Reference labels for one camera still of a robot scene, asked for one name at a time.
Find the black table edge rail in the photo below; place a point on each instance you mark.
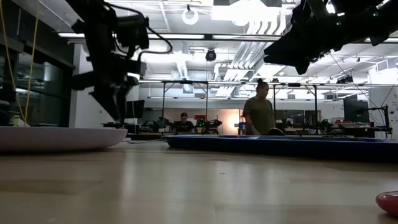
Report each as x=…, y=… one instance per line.
x=146, y=136

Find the standing person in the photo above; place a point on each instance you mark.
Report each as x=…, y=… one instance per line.
x=259, y=115

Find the black monitor stand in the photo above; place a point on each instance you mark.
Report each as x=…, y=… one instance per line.
x=386, y=118

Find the blue plastic tray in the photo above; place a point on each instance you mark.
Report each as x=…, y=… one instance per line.
x=280, y=147

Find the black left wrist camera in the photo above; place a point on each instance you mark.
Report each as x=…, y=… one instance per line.
x=133, y=31

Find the black overhead light bar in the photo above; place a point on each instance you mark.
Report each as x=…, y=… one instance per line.
x=211, y=37

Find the black computer monitor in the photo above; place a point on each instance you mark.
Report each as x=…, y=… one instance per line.
x=136, y=109
x=356, y=110

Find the red box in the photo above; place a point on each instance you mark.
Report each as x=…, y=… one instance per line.
x=200, y=118

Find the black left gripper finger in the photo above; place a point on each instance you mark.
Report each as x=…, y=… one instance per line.
x=110, y=102
x=122, y=102

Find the seated person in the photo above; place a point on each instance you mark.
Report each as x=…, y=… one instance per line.
x=184, y=126

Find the pale green white container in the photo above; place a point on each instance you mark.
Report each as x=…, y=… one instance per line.
x=15, y=121

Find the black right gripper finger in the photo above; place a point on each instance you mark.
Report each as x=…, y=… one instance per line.
x=286, y=46
x=283, y=60

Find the black ceiling camera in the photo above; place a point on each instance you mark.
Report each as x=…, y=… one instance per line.
x=345, y=80
x=211, y=55

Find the white round plate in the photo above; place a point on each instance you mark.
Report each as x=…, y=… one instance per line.
x=62, y=138

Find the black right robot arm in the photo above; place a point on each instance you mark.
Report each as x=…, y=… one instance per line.
x=357, y=15

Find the black metal rig frame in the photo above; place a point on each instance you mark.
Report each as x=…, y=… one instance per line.
x=163, y=102
x=316, y=105

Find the black background robot arm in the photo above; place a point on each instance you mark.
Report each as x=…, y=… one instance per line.
x=211, y=124
x=155, y=124

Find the blue storage box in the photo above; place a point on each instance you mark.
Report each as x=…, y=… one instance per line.
x=241, y=127

